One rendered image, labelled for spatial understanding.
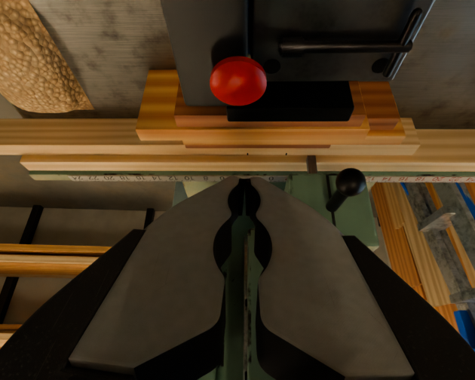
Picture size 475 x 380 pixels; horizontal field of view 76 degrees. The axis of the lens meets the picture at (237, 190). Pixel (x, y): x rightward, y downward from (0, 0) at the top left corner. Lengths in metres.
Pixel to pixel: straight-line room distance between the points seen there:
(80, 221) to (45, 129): 2.64
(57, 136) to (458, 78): 0.43
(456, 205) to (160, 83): 1.00
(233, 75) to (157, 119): 0.14
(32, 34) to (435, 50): 0.35
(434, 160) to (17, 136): 0.48
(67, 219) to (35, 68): 2.79
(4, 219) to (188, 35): 3.26
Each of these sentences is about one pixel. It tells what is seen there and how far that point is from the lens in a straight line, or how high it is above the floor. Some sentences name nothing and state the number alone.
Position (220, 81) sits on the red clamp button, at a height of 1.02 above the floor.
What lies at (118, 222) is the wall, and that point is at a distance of 2.92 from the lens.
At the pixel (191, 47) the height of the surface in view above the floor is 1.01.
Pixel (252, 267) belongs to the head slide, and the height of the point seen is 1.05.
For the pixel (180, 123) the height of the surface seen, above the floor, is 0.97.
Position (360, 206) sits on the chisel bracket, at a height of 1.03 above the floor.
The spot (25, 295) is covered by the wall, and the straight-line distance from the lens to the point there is 3.03.
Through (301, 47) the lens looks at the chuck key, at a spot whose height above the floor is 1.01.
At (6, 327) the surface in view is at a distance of 2.44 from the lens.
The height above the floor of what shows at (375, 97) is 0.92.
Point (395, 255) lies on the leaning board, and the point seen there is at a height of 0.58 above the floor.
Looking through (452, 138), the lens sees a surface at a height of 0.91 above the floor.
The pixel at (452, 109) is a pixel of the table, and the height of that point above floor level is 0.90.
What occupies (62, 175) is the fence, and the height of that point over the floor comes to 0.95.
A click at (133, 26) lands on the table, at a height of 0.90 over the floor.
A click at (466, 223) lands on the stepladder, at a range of 1.14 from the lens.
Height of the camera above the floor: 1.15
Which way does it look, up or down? 29 degrees down
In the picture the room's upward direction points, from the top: 179 degrees counter-clockwise
